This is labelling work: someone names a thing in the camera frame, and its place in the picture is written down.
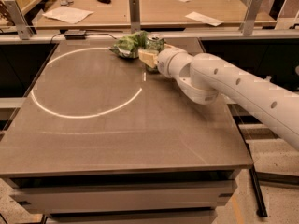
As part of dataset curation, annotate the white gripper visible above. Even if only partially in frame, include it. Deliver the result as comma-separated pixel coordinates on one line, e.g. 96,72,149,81
138,43,192,78

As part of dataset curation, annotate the green soda can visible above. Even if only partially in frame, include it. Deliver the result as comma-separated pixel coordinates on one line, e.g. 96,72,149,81
145,33,164,73

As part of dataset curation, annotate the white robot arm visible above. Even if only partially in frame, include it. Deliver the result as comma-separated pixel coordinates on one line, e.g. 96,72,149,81
138,46,299,149

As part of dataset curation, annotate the green jalapeno chip bag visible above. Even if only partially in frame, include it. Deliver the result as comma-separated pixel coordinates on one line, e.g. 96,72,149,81
109,31,148,59

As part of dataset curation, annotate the white paper sheet right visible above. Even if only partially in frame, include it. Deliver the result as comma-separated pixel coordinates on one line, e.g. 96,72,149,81
186,12,223,27

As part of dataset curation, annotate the black power adapter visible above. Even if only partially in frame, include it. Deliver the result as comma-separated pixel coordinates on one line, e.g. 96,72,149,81
64,30,86,40

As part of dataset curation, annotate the white paper sheet left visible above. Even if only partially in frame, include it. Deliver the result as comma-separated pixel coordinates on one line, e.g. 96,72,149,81
43,7,93,24

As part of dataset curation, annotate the grey table drawer unit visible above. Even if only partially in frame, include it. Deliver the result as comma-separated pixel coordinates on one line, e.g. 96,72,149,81
1,168,240,224

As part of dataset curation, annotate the centre metal bracket post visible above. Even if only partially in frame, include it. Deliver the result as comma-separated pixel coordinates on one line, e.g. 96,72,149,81
129,0,141,33

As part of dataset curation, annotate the metal bracket post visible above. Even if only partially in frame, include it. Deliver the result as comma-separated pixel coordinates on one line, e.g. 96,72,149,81
129,0,141,33
4,0,33,40
240,0,263,35

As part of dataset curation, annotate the right metal bracket post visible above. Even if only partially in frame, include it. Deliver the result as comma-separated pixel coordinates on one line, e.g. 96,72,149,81
240,0,263,35

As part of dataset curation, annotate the left metal bracket post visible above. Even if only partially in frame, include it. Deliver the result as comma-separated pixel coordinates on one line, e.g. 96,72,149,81
4,0,33,40

